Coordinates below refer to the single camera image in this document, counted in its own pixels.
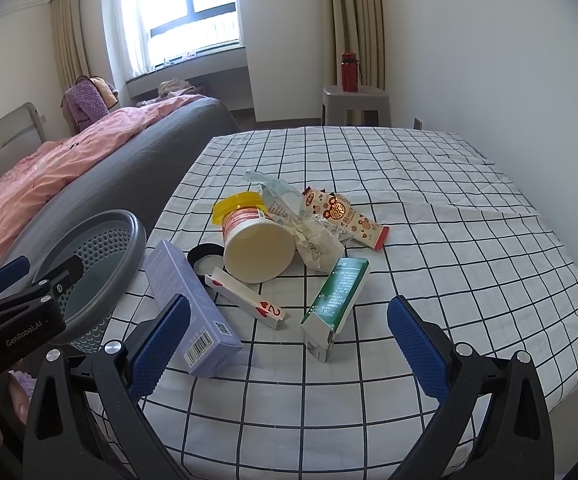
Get person's left hand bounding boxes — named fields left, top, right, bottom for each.
left=0, top=370, right=31, bottom=448

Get yellow plastic lid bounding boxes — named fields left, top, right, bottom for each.
left=212, top=191, right=265, bottom=226

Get pink duvet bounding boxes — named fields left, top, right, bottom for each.
left=0, top=93, right=206, bottom=283

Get grey perforated trash basket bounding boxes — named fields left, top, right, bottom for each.
left=11, top=210, right=146, bottom=353

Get beige right curtain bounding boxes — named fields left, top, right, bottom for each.
left=323, top=0, right=385, bottom=89

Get beige curtain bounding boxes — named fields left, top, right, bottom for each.
left=49, top=0, right=89, bottom=92
left=323, top=0, right=385, bottom=89

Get red water bottle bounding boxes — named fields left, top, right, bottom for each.
left=340, top=52, right=359, bottom=93

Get white black checked bedsheet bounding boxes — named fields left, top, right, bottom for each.
left=86, top=126, right=578, bottom=480

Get red patterned snack wrapper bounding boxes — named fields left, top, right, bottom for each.
left=302, top=188, right=389, bottom=252

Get green white medicine box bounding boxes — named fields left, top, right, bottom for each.
left=300, top=258, right=370, bottom=362

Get grey plastic stool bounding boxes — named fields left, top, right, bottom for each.
left=321, top=86, right=392, bottom=127

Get clothes on window sill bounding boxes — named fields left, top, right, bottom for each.
left=158, top=78, right=196, bottom=99

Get light blue wipes packet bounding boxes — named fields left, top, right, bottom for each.
left=243, top=170, right=304, bottom=220

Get red white paper cup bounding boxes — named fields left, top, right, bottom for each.
left=222, top=207, right=295, bottom=284

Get white paper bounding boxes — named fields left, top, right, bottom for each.
left=289, top=217, right=344, bottom=274

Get beige left curtain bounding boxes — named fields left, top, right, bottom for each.
left=49, top=0, right=89, bottom=92

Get grey headboard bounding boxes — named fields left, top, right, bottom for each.
left=0, top=102, right=46, bottom=178

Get purple cardboard box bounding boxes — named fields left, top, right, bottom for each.
left=144, top=240, right=243, bottom=377

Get window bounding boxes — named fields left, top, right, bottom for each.
left=114, top=0, right=240, bottom=79

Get playing card box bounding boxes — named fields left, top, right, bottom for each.
left=204, top=268, right=286, bottom=330

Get purple backpack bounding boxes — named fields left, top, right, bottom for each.
left=60, top=76, right=118, bottom=136

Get grey bed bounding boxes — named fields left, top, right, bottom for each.
left=0, top=98, right=239, bottom=272

